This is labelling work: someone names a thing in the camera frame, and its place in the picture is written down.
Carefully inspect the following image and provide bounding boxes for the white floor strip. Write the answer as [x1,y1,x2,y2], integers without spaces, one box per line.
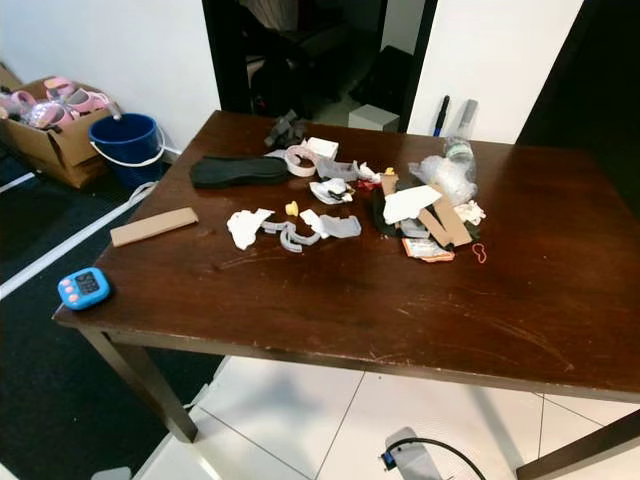
[0,172,156,300]

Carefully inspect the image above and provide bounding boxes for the blue digital timer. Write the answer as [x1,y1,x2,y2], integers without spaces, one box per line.
[57,267,111,311]

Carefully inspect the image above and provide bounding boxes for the brown cardboard box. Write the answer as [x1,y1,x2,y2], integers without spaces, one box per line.
[0,65,123,190]

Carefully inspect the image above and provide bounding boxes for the pink white plastic items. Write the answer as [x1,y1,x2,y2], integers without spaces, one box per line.
[0,76,113,131]

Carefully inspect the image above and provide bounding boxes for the brown cardboard strip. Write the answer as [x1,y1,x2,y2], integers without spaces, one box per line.
[110,207,201,248]

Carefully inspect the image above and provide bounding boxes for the blue plastic bucket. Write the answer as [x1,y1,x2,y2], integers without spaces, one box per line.
[88,112,167,191]

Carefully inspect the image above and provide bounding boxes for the white crumpled paper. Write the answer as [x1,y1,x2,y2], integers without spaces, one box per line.
[227,208,275,251]

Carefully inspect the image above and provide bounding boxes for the black shoe insole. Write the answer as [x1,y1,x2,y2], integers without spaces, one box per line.
[190,155,292,190]

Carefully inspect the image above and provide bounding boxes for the grey curved plastic part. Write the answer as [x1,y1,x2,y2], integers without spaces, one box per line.
[263,219,319,254]

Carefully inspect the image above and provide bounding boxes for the dark grey crumpled object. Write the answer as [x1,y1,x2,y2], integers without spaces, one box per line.
[265,110,306,149]

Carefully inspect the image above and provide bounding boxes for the pink tape roll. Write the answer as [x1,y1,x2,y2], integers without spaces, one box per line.
[284,146,318,177]

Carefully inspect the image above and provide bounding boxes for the small white box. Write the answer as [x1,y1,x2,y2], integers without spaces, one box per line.
[305,137,339,160]

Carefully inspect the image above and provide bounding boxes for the white black small object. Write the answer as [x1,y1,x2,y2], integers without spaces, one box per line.
[309,178,354,206]

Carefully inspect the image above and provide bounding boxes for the grey flat plastic part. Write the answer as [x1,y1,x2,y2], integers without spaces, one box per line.
[315,211,363,240]

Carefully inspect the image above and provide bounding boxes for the black cloth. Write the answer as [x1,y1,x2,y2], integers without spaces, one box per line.
[368,190,483,256]

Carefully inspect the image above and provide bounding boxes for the white square box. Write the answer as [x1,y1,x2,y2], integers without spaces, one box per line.
[348,104,401,133]

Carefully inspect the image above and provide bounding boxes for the white paper sheet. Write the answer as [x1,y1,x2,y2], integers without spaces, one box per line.
[382,185,445,226]

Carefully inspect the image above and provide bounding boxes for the orange printed packet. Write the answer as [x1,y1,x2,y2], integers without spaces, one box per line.
[401,237,456,264]

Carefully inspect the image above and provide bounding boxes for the dark wooden table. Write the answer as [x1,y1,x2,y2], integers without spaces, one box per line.
[53,110,640,480]

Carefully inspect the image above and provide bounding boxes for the brown cardboard piece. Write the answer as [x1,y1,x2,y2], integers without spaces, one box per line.
[422,196,474,249]

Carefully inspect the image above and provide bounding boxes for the clear plastic bottle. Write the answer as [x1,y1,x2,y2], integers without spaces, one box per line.
[408,134,479,206]

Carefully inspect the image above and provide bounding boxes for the black stick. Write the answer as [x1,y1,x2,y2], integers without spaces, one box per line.
[432,95,451,138]

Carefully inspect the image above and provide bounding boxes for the grey robot body part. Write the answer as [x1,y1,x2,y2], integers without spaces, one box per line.
[381,428,458,480]

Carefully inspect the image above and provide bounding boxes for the small white crumpled tissue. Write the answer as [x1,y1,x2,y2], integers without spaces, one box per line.
[455,200,487,227]

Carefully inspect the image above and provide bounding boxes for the grey flat tool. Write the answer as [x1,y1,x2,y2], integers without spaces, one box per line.
[452,99,479,141]

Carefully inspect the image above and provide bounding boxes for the grey plastic bracket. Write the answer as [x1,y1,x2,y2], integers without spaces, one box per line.
[318,157,361,183]

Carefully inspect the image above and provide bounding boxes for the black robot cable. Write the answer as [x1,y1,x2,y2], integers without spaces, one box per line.
[388,437,490,480]

